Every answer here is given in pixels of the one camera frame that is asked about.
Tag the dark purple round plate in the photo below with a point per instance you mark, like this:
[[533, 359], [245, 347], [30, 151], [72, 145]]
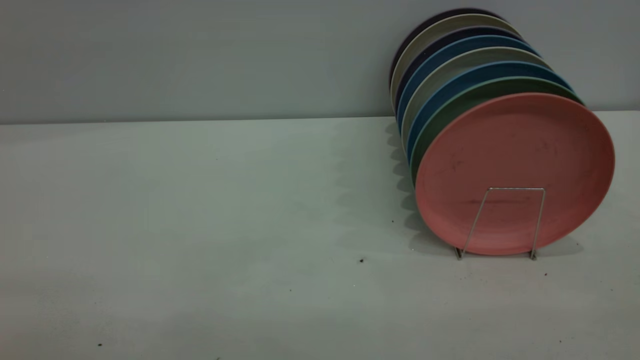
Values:
[[425, 25], [425, 52]]

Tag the pink round plate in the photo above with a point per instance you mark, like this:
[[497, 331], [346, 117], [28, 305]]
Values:
[[515, 160]]

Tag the blue round plate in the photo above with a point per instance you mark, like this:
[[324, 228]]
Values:
[[435, 60], [452, 90]]

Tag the green round plate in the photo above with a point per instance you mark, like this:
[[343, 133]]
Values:
[[440, 117]]

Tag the beige round plate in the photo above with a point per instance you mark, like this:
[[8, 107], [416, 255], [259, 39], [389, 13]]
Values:
[[425, 37], [440, 75]]

